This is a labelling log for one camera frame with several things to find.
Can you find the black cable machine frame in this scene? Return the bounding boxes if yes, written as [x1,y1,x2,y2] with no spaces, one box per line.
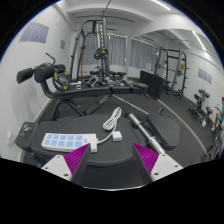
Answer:
[69,19,111,79]

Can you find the white charger block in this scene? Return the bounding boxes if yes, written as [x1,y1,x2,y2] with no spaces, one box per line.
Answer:
[111,130,123,142]

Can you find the black exercise machine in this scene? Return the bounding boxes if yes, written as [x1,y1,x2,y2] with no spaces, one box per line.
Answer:
[189,88,214,128]

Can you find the black box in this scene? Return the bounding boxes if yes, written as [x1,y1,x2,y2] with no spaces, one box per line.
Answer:
[139,69,164,101]

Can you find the white coiled power cable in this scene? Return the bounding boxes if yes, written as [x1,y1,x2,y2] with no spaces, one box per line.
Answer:
[95,106,123,145]

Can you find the small purple wall poster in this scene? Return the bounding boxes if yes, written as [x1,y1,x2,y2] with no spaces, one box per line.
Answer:
[197,68,213,84]

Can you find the dumbbell group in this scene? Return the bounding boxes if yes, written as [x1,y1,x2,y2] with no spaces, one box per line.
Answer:
[88,71,136,88]

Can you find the white power strip blue sockets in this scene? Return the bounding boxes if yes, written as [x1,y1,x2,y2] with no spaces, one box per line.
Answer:
[40,132,99,154]

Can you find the large purple wall poster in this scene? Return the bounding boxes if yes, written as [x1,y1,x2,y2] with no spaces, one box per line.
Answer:
[19,21,50,44]

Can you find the person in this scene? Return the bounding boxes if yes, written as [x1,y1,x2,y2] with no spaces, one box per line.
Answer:
[210,96,224,133]

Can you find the white wall socket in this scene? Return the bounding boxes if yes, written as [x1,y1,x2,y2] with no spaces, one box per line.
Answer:
[4,132,16,150]

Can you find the long ceiling light strip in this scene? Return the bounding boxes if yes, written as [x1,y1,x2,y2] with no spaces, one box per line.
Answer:
[151,0,172,11]

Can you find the black weight plate yellow marks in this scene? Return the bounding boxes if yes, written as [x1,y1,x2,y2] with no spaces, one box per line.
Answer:
[52,68,72,92]

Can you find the black squat rack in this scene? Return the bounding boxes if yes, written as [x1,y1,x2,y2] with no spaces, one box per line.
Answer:
[154,47,188,99]

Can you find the black cushion pad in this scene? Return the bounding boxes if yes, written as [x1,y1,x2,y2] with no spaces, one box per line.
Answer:
[147,113,181,150]

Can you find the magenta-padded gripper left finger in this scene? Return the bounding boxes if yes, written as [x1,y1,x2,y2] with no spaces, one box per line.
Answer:
[41,143,93,186]

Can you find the silver barbell bar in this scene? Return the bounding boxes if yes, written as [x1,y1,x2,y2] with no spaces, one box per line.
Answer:
[111,94,167,155]

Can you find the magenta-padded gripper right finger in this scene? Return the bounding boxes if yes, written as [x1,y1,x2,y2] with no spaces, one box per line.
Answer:
[131,142,185,185]

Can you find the grey window curtain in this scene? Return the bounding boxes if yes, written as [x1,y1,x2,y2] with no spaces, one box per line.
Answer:
[129,38,159,71]
[81,33,128,66]

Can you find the short ceiling light strip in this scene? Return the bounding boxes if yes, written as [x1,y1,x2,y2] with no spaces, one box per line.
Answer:
[192,30,208,52]

